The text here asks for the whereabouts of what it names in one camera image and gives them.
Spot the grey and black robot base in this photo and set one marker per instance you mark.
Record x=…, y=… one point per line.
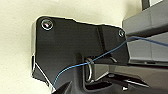
x=66, y=43

